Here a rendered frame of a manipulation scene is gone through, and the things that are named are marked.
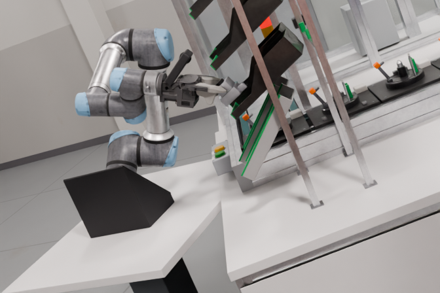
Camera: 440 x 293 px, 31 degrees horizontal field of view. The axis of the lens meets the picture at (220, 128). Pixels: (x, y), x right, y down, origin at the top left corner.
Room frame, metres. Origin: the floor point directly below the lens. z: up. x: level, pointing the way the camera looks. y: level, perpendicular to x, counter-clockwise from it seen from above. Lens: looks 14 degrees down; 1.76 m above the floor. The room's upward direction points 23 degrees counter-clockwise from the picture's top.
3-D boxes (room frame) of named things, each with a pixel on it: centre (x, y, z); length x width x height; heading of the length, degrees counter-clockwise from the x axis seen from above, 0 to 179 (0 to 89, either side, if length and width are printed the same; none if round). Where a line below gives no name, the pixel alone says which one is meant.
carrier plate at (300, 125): (2.76, -0.18, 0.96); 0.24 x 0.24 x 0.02; 86
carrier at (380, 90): (2.73, -0.68, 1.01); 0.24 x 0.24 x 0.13; 86
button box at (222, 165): (2.86, 0.03, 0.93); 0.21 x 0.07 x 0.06; 176
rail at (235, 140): (3.05, -0.04, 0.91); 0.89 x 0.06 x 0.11; 176
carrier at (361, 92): (2.74, -0.43, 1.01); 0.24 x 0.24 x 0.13; 86
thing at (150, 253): (2.81, 0.39, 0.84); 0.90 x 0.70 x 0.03; 148
